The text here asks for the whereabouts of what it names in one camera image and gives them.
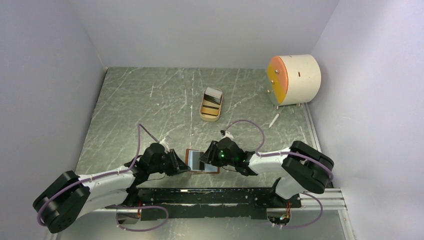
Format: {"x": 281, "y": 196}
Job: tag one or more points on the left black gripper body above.
{"x": 165, "y": 164}

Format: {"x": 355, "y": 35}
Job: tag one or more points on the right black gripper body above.
{"x": 220, "y": 160}

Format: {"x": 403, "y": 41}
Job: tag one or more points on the brown leather card holder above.
{"x": 209, "y": 169}

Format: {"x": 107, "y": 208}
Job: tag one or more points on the beige oval card tray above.
{"x": 209, "y": 111}

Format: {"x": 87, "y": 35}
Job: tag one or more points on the black card divider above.
{"x": 212, "y": 99}

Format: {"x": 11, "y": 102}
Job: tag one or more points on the stack of white cards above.
{"x": 214, "y": 92}

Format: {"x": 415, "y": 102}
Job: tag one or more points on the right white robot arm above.
{"x": 302, "y": 167}

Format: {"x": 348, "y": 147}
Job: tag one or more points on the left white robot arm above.
{"x": 71, "y": 196}

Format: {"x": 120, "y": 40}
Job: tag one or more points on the white pen on table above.
{"x": 273, "y": 120}

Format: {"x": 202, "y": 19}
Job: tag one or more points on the cream cylindrical cabinet orange door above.
{"x": 292, "y": 79}

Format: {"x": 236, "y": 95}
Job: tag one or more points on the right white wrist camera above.
{"x": 226, "y": 134}

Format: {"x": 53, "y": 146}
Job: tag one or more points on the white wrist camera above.
{"x": 166, "y": 140}
{"x": 226, "y": 134}

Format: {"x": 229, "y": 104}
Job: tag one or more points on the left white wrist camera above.
{"x": 166, "y": 140}

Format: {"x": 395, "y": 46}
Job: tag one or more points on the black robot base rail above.
{"x": 222, "y": 202}

